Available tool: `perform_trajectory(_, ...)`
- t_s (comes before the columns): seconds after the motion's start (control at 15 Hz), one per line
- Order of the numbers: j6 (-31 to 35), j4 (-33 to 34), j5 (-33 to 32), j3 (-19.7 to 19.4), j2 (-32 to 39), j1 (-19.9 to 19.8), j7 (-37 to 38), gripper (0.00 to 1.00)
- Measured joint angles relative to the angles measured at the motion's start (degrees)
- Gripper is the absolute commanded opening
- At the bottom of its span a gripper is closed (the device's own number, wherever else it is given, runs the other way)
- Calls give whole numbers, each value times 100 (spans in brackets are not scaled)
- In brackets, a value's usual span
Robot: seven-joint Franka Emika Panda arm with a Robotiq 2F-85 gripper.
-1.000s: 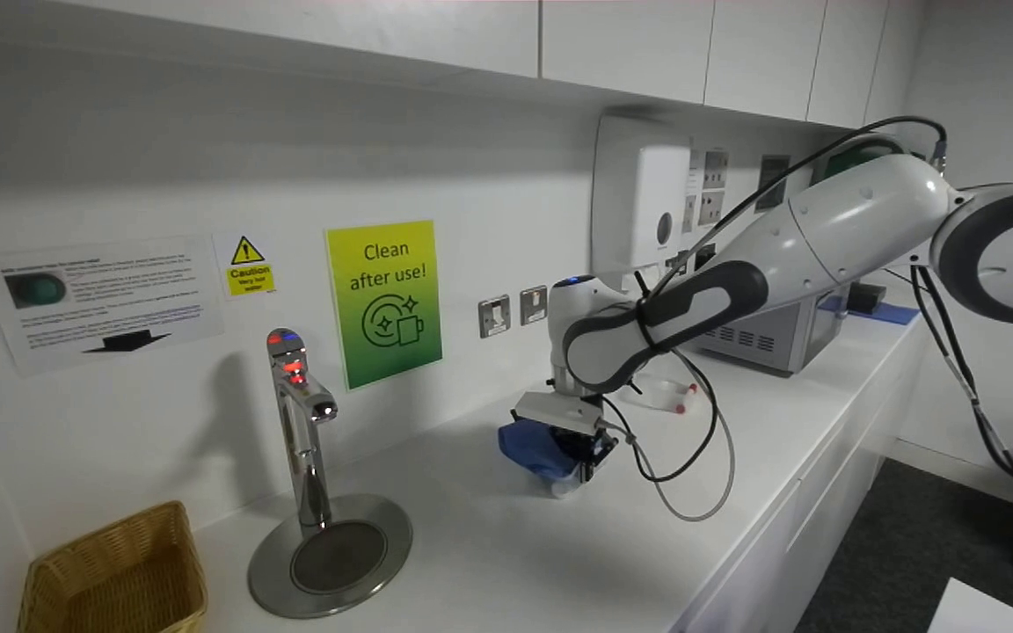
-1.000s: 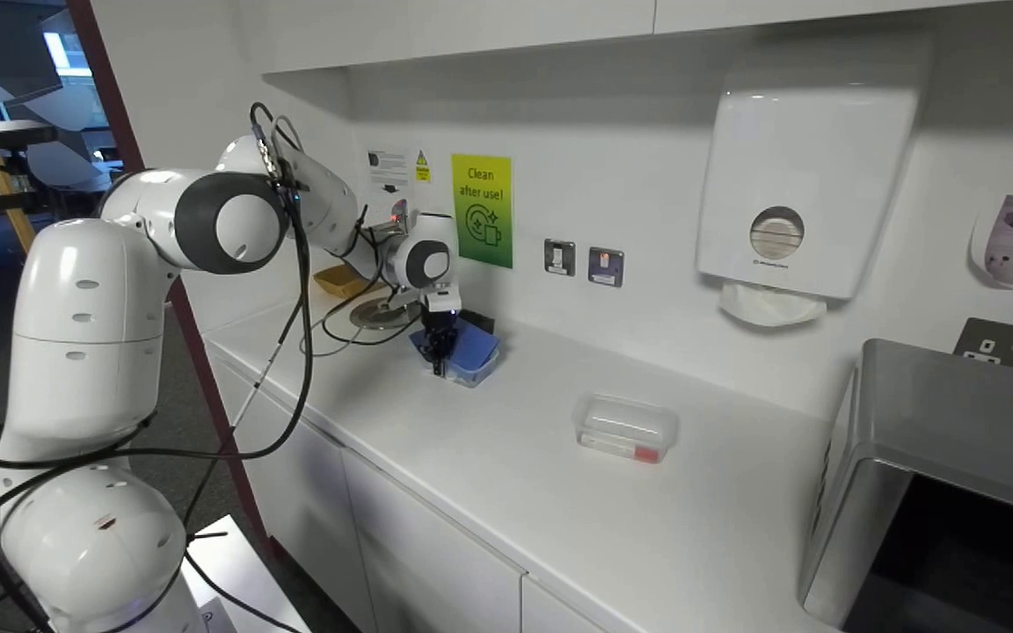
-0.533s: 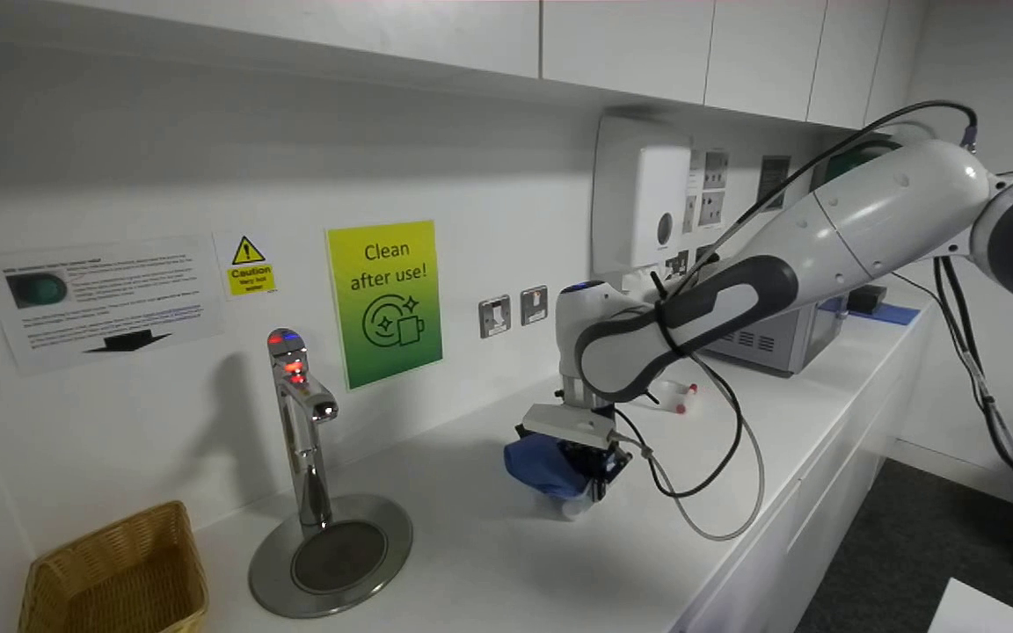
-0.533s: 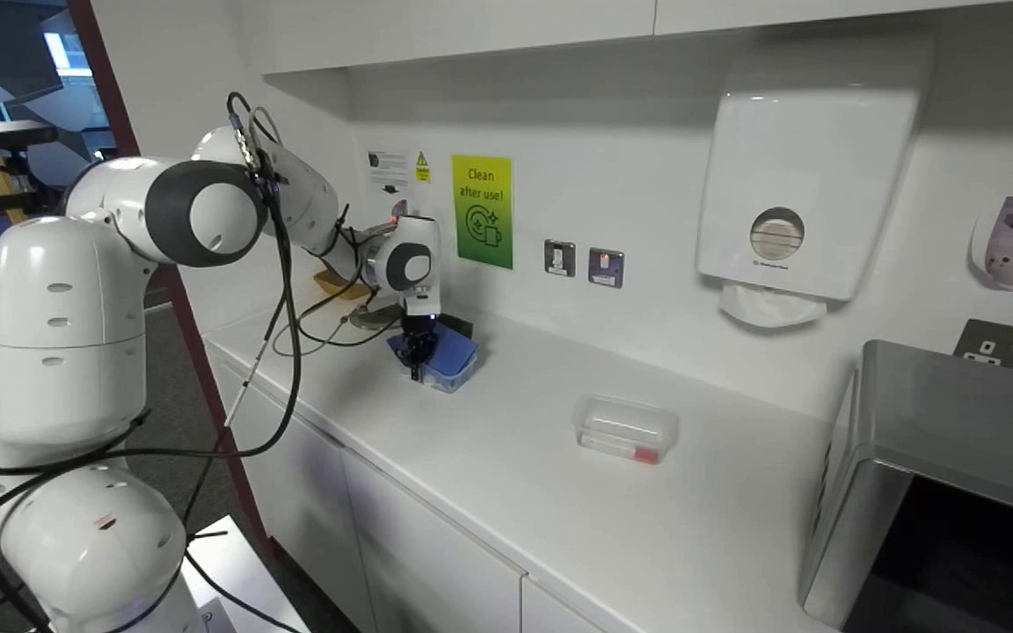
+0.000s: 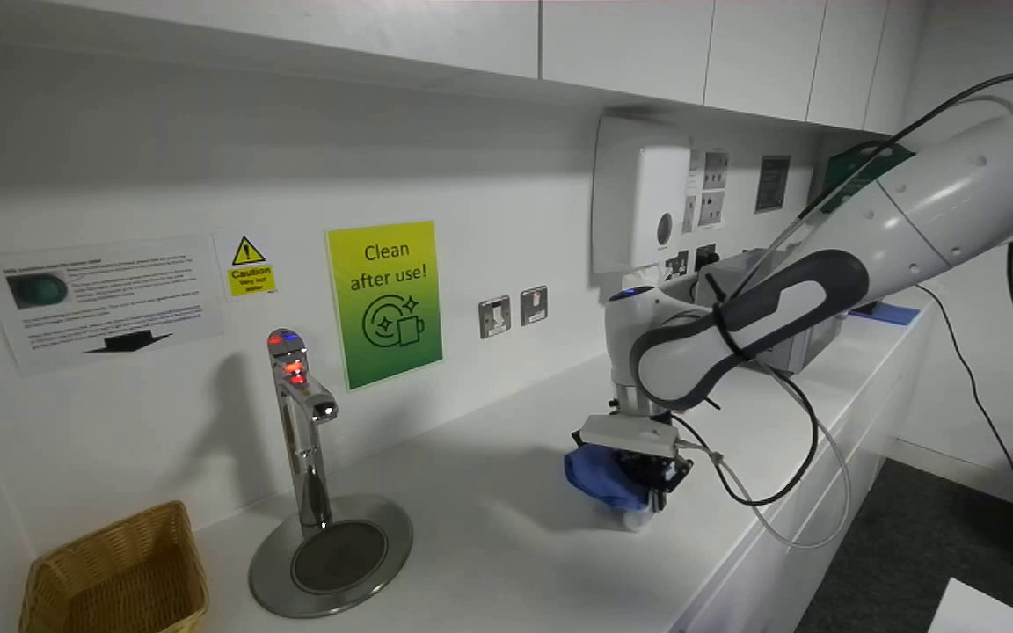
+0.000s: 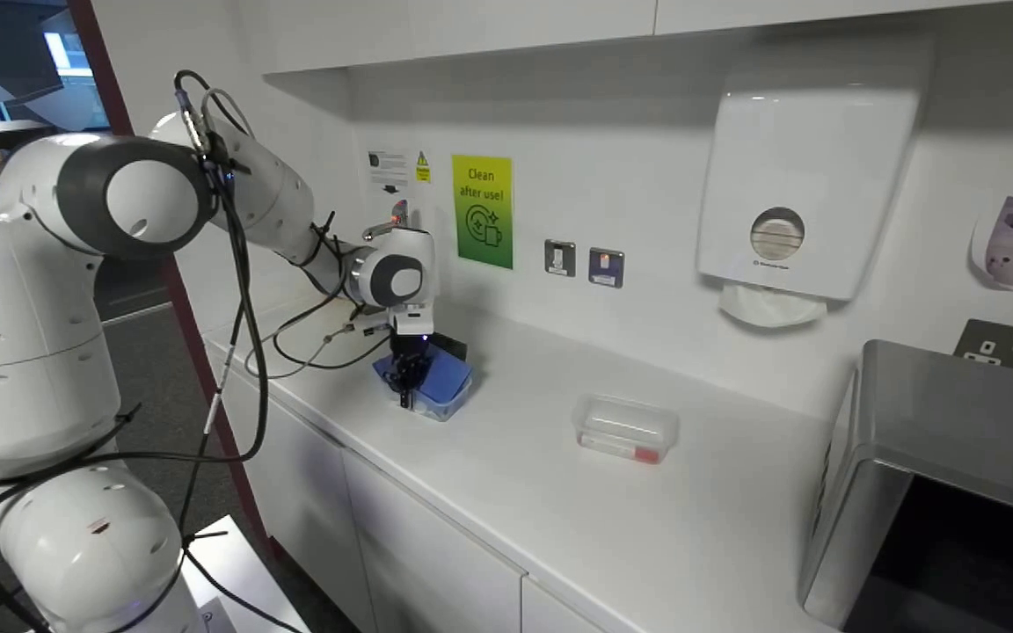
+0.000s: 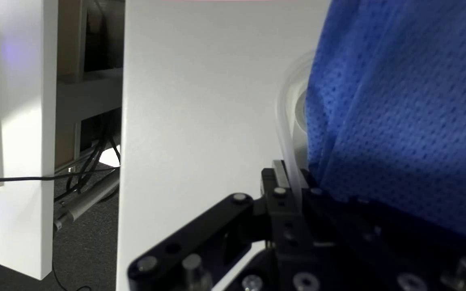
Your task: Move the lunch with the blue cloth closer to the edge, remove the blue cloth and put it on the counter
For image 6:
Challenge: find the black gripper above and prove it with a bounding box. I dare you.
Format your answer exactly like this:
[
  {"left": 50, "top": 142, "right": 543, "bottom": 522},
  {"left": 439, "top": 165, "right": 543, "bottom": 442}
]
[{"left": 391, "top": 331, "right": 436, "bottom": 409}]

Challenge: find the blue cloth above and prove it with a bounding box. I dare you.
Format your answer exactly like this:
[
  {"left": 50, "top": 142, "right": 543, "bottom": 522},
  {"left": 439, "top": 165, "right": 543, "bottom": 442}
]
[{"left": 371, "top": 346, "right": 484, "bottom": 420}]

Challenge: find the white base cabinet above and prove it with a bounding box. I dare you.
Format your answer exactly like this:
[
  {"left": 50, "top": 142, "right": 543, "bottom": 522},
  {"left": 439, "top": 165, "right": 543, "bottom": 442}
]
[{"left": 208, "top": 347, "right": 838, "bottom": 633}]

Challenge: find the green clean after use poster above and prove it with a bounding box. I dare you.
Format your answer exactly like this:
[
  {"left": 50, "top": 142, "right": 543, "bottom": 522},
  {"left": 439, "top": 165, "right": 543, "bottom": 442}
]
[{"left": 451, "top": 150, "right": 518, "bottom": 274}]

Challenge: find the white instruction sheet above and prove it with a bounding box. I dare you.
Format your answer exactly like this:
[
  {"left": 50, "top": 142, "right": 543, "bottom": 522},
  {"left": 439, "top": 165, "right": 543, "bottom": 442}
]
[{"left": 364, "top": 145, "right": 416, "bottom": 191}]

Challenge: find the clear container with red label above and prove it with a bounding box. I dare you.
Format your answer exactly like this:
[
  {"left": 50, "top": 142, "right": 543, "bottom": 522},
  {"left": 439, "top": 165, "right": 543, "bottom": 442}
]
[{"left": 573, "top": 395, "right": 683, "bottom": 468}]

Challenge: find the white floor board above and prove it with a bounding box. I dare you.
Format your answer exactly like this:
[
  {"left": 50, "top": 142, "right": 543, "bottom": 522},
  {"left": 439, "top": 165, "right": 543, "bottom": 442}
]
[{"left": 176, "top": 512, "right": 316, "bottom": 633}]

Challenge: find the white paper towel dispenser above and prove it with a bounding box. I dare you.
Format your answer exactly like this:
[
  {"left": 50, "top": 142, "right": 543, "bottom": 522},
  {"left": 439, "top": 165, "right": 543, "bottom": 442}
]
[{"left": 696, "top": 86, "right": 923, "bottom": 331}]

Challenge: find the stainless steel appliance box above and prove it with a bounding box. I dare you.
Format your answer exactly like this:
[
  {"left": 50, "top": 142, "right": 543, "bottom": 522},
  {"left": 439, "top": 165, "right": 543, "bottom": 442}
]
[{"left": 794, "top": 338, "right": 1013, "bottom": 633}]

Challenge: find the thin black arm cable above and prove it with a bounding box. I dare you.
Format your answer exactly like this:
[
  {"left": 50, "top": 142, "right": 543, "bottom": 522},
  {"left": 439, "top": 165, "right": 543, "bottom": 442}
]
[{"left": 268, "top": 208, "right": 397, "bottom": 376}]

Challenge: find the thick black cable bundle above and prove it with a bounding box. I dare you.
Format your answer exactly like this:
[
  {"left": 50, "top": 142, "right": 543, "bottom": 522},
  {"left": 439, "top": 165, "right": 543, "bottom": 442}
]
[{"left": 0, "top": 67, "right": 290, "bottom": 633}]

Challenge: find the white wall cabinet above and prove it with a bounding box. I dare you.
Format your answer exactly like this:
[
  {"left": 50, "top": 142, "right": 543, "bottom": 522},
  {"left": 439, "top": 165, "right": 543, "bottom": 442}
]
[{"left": 236, "top": 0, "right": 1013, "bottom": 119}]

